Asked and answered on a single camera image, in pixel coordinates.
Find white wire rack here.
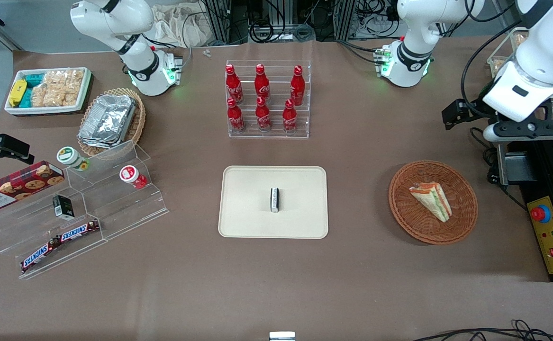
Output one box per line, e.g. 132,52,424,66
487,27,553,125

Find black floor cables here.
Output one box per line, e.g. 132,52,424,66
411,319,553,341

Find oval wicker basket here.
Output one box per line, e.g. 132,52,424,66
77,88,146,157

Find white rectangular snack tray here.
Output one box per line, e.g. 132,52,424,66
4,67,92,116

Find clear acrylic bottle rack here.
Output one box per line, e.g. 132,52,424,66
226,60,311,139

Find grey metal bracket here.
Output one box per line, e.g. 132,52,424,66
496,142,538,186

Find yellow snack packet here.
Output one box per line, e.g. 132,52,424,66
8,79,27,108

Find green lid yogurt cup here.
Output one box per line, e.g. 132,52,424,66
56,146,90,171

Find triangle sandwich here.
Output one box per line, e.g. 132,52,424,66
409,182,453,223

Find red lid yogurt cup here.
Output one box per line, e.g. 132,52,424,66
119,165,148,190

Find black machine housing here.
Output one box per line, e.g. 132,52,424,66
497,130,553,283

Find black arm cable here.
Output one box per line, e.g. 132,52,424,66
461,18,524,119

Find round brown wicker basket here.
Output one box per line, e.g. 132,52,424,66
389,160,479,245

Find stacked aluminium foil trays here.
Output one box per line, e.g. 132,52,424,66
78,94,137,149

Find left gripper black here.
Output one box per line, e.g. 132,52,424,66
442,98,496,131

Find clear acrylic stepped shelf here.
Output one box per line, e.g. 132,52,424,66
0,140,170,280

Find black table cable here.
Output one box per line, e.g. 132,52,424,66
469,126,529,212

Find beige serving tray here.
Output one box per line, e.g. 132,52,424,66
218,165,329,239

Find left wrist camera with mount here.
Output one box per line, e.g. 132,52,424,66
482,120,553,143

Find red cookie box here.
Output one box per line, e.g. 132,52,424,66
0,161,65,213

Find red cola bottle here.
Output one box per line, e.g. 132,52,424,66
282,99,298,134
290,65,306,107
254,64,271,101
225,64,244,104
255,97,272,132
227,97,246,133

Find beige cloth bag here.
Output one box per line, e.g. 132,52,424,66
149,4,211,48

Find small black box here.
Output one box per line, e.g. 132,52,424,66
52,194,75,221

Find aluminium frame post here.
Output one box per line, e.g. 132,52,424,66
204,0,232,44
334,0,356,41

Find snickers chocolate bar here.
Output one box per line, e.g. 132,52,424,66
58,220,101,243
20,238,62,274

